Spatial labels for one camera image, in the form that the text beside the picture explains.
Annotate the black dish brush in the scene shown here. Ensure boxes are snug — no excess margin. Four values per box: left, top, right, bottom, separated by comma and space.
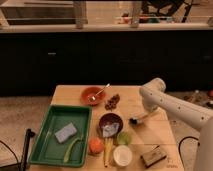
128, 111, 159, 126

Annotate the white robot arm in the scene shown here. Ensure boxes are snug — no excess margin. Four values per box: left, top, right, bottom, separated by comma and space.
139, 78, 213, 171

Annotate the orange bowl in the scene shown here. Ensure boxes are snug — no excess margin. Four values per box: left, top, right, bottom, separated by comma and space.
80, 86, 106, 106

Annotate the brown crumbs pile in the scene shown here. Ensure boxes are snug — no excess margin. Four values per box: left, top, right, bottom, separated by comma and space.
105, 94, 120, 110

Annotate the metal spoon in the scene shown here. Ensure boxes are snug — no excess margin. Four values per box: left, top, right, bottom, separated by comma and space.
90, 83, 110, 101

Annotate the dark purple bowl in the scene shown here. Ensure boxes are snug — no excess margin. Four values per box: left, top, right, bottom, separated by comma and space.
99, 113, 123, 138

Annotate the crumpled white wrapper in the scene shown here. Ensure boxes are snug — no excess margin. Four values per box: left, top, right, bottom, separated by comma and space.
103, 123, 119, 138

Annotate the green lime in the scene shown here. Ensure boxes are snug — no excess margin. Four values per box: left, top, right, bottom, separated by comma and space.
117, 131, 131, 145

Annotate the yellow banana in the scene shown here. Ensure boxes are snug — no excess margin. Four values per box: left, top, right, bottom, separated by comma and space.
104, 138, 113, 167

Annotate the blue sponge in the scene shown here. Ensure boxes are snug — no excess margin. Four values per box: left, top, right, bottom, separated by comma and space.
55, 123, 77, 143

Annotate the orange fruit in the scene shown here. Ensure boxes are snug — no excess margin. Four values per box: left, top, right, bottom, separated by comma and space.
89, 137, 104, 154

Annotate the green plastic tray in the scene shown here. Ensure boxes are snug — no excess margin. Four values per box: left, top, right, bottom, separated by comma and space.
29, 105, 92, 168

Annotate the white cup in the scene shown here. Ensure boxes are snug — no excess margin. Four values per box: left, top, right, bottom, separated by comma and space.
113, 145, 133, 167

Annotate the black cabinet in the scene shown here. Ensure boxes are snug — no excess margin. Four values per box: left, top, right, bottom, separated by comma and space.
0, 30, 213, 96

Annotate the green vegetable peeler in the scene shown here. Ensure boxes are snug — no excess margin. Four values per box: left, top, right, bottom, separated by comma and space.
63, 136, 83, 163

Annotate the brown wooden block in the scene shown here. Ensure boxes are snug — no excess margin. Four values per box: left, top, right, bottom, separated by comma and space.
140, 146, 167, 168

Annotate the black cable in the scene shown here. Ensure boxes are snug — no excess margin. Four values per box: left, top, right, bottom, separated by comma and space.
177, 135, 201, 168

